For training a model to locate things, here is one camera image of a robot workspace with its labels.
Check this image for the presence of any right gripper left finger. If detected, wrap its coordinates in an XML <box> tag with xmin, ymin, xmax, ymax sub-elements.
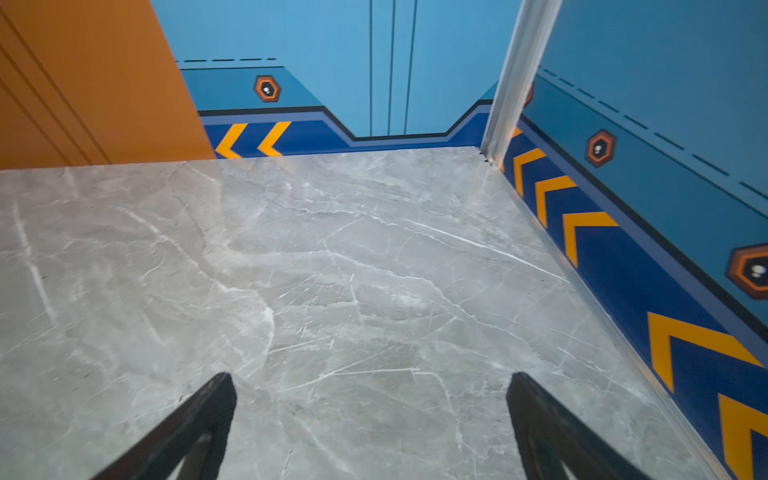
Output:
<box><xmin>95</xmin><ymin>372</ymin><xmax>237</xmax><ymax>479</ymax></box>

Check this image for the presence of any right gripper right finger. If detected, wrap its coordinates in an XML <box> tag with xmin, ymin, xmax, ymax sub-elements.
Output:
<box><xmin>506</xmin><ymin>372</ymin><xmax>648</xmax><ymax>479</ymax></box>

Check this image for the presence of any right aluminium corner post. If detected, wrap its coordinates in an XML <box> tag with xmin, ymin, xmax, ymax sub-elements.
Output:
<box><xmin>481</xmin><ymin>0</ymin><xmax>563</xmax><ymax>170</ymax></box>

